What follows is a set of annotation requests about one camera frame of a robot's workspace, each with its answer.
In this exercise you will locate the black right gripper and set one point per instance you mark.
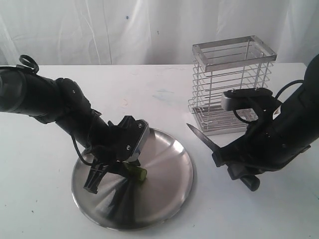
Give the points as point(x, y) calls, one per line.
point(271, 148)

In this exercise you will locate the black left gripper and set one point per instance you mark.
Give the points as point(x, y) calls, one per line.
point(110, 153)

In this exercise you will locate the green cucumber piece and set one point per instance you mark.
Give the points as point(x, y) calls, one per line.
point(136, 172)

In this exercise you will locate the black handled kitchen knife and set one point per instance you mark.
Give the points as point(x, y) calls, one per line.
point(250, 181)

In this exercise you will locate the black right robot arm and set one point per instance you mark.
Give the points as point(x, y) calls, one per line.
point(303, 103)

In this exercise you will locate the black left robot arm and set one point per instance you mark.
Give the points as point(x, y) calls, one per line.
point(61, 101)

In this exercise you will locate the round stainless steel plate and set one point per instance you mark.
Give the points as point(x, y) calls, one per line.
point(123, 205)

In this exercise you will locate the white backdrop curtain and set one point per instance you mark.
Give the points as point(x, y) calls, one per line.
point(119, 32)

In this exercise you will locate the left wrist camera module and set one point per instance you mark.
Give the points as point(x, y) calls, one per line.
point(137, 137)

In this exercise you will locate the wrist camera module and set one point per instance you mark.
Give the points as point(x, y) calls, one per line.
point(246, 99)
point(137, 137)

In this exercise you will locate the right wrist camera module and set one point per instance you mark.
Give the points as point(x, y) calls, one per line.
point(246, 99)

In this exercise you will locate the steel wire rack basket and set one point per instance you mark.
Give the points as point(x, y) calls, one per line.
point(219, 66)

